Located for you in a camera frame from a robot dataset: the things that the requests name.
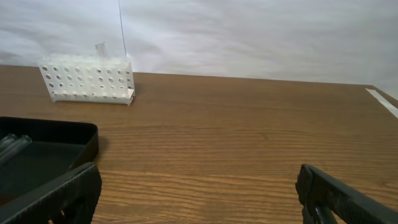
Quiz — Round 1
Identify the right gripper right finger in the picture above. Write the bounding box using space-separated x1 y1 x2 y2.
295 163 398 224

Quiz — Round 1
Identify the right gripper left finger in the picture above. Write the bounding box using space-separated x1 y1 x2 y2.
0 161 103 224

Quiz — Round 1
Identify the clear test tube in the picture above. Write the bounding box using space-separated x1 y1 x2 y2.
0 133 19 156
94 41 110 60
0 134 34 168

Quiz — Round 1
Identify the black tray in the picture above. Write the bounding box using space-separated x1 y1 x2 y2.
0 116 100 207

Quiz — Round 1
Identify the white test tube rack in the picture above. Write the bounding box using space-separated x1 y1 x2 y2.
37 53 136 106

